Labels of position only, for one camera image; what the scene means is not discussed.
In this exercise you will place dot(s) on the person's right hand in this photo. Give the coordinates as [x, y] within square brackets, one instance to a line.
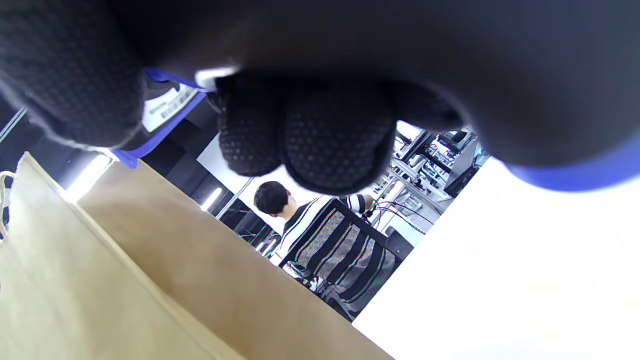
[335, 140]

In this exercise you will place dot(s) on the black barcode scanner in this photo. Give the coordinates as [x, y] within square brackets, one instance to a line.
[500, 65]

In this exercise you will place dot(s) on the brown paper bag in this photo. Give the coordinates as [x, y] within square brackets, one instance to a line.
[150, 280]

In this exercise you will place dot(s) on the black mesh office chair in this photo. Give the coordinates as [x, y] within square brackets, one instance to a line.
[345, 250]

